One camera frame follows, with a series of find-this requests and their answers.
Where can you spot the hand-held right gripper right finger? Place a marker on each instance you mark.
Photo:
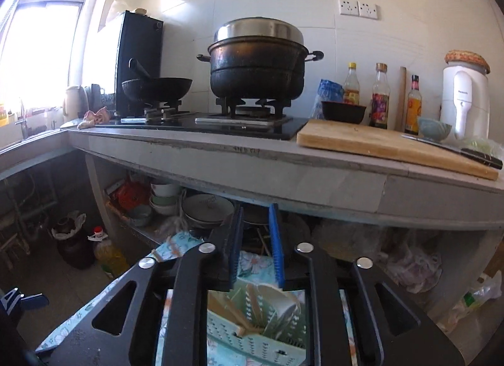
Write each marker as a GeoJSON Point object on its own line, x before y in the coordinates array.
{"type": "Point", "coordinates": [276, 248]}

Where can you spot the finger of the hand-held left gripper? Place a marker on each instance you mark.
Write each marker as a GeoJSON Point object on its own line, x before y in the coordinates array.
{"type": "Point", "coordinates": [35, 301]}

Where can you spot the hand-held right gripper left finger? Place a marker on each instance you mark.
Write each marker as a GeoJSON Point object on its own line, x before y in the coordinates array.
{"type": "Point", "coordinates": [236, 248]}

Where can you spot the green perforated utensil holder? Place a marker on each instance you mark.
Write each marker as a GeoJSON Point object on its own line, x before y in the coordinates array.
{"type": "Point", "coordinates": [224, 328]}

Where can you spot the floral turquoise blanket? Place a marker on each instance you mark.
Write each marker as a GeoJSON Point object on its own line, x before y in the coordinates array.
{"type": "Point", "coordinates": [78, 322]}

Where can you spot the white plate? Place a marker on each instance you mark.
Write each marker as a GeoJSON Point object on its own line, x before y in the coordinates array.
{"type": "Point", "coordinates": [206, 208]}

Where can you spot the dark trash bin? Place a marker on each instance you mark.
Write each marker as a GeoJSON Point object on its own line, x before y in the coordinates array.
{"type": "Point", "coordinates": [75, 248]}

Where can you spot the concrete kitchen counter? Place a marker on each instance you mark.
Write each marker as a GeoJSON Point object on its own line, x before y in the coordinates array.
{"type": "Point", "coordinates": [275, 169]}

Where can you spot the grey water pipes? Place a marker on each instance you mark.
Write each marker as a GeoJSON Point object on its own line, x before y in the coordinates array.
{"type": "Point", "coordinates": [23, 216]}

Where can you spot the cooking oil bottle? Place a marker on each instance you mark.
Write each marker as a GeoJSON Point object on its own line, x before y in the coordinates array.
{"type": "Point", "coordinates": [110, 258]}

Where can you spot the stack of white bowls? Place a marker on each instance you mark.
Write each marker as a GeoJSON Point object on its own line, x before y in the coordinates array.
{"type": "Point", "coordinates": [165, 197]}

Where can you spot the teal bowl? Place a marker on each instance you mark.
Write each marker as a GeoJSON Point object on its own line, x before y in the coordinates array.
{"type": "Point", "coordinates": [139, 215]}

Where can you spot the metal storage rack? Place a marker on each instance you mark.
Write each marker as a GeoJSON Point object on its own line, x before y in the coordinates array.
{"type": "Point", "coordinates": [134, 230]}

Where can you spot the red snack packets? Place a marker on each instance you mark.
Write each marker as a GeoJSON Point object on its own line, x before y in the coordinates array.
{"type": "Point", "coordinates": [132, 195]}

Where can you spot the black gas stove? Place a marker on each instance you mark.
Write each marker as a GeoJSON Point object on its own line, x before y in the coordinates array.
{"type": "Point", "coordinates": [220, 124]}

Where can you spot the purple plastic bag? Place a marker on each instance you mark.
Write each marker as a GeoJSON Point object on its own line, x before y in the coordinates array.
{"type": "Point", "coordinates": [413, 269]}

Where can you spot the wooden cutting board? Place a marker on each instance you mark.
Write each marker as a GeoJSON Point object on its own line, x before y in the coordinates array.
{"type": "Point", "coordinates": [374, 141]}

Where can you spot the black bowl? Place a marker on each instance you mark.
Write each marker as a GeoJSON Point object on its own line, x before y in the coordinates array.
{"type": "Point", "coordinates": [342, 112]}

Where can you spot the blue plastic bag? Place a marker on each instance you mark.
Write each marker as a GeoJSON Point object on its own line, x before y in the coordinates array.
{"type": "Point", "coordinates": [328, 94]}

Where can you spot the yellow cap sauce bottle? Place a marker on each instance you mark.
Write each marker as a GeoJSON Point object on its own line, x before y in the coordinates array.
{"type": "Point", "coordinates": [351, 90]}

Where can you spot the dark sauce bottle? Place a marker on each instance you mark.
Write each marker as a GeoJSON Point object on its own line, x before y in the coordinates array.
{"type": "Point", "coordinates": [380, 106]}

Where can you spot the black wok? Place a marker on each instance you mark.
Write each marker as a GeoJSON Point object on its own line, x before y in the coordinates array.
{"type": "Point", "coordinates": [157, 88]}

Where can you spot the black stock pot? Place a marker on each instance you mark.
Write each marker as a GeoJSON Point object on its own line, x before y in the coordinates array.
{"type": "Point", "coordinates": [256, 71]}

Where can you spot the sink faucet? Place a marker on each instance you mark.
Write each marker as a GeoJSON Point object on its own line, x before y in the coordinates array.
{"type": "Point", "coordinates": [23, 118]}

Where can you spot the pink cloth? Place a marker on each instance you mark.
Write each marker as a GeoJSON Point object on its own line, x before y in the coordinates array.
{"type": "Point", "coordinates": [94, 118]}

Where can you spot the small orange label bottle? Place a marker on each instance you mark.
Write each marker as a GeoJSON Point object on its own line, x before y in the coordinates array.
{"type": "Point", "coordinates": [413, 110]}

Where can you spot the small green bowl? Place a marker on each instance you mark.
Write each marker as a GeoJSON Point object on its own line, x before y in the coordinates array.
{"type": "Point", "coordinates": [434, 128]}

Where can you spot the white green plastic bag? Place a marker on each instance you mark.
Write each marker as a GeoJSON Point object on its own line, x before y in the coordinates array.
{"type": "Point", "coordinates": [468, 303]}

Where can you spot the cream electric kettle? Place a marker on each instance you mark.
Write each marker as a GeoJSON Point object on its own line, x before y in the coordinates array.
{"type": "Point", "coordinates": [75, 102]}

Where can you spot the steel pot lid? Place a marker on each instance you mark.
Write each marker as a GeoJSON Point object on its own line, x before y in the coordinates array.
{"type": "Point", "coordinates": [258, 29]}

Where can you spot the cardboard box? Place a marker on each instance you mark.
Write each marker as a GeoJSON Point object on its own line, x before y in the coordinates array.
{"type": "Point", "coordinates": [495, 271]}

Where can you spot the kitchen knife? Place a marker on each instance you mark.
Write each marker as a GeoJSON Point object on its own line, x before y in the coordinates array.
{"type": "Point", "coordinates": [478, 155]}

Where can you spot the tall black appliance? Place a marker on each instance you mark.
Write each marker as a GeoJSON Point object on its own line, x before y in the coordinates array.
{"type": "Point", "coordinates": [138, 43]}

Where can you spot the white electric appliance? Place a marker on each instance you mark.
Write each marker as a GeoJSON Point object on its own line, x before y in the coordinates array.
{"type": "Point", "coordinates": [464, 102]}

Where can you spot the woven wicker lid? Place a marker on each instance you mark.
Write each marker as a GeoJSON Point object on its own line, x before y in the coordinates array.
{"type": "Point", "coordinates": [467, 60]}

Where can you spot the kitchen window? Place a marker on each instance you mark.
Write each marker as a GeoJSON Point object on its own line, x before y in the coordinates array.
{"type": "Point", "coordinates": [43, 16]}

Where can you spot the white wall socket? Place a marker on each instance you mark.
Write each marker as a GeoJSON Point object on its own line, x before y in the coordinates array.
{"type": "Point", "coordinates": [368, 10]}
{"type": "Point", "coordinates": [348, 7]}

